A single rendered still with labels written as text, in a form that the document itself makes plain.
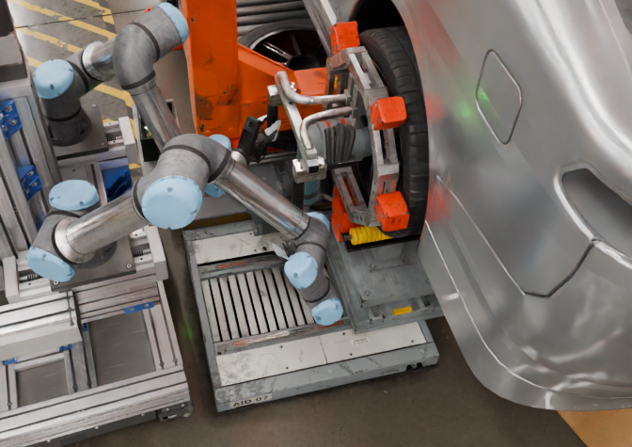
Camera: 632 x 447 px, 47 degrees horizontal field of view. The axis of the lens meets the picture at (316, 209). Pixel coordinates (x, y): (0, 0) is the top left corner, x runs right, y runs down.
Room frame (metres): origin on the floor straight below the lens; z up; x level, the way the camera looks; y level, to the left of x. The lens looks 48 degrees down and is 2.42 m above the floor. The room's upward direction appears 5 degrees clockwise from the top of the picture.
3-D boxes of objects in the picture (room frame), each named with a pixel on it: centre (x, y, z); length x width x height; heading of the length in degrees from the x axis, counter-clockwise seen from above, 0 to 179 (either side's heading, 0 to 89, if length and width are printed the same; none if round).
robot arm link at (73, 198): (1.21, 0.62, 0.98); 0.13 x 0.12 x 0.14; 176
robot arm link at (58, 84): (1.68, 0.80, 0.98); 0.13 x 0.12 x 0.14; 149
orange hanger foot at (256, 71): (2.18, 0.09, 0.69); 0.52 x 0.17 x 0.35; 109
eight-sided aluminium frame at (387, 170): (1.71, -0.11, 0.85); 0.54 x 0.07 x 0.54; 19
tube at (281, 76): (1.76, 0.04, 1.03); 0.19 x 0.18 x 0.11; 109
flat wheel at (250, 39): (2.54, 0.10, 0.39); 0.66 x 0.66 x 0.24
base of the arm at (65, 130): (1.67, 0.80, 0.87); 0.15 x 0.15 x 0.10
